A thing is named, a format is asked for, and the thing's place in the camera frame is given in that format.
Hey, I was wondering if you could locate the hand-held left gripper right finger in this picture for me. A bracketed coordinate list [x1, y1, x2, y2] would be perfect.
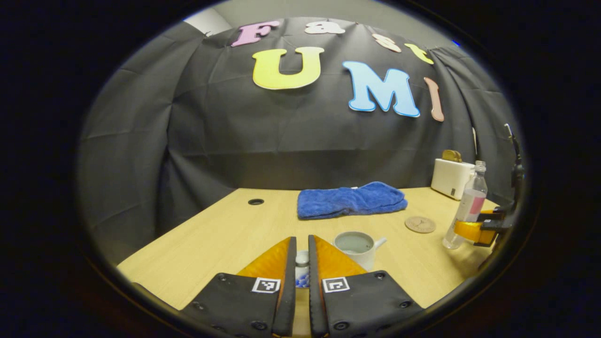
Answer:
[308, 235, 424, 338]

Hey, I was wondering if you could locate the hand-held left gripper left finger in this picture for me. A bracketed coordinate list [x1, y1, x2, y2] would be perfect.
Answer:
[181, 236, 297, 338]

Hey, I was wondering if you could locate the clear plastic water bottle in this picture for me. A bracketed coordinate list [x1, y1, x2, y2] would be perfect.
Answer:
[442, 161, 489, 250]

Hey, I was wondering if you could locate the round wooden coaster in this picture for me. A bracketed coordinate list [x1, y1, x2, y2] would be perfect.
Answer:
[405, 215, 437, 234]

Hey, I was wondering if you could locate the white ceramic teacup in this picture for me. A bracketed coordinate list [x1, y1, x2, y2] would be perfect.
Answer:
[333, 231, 388, 271]

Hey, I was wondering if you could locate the white toaster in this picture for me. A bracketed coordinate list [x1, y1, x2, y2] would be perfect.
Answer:
[431, 158, 476, 201]

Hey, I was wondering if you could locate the blue towel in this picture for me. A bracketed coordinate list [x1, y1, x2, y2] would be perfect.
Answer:
[297, 181, 408, 220]

